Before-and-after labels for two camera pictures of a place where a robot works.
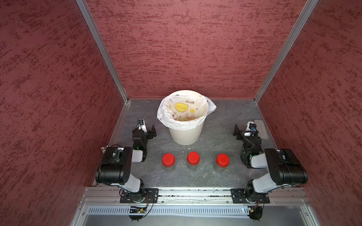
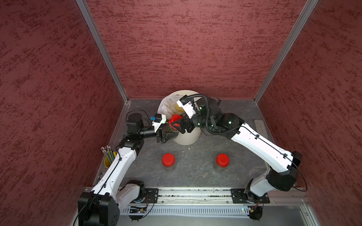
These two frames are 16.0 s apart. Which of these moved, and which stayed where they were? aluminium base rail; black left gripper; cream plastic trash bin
Moved: black left gripper
Stayed: aluminium base rail; cream plastic trash bin
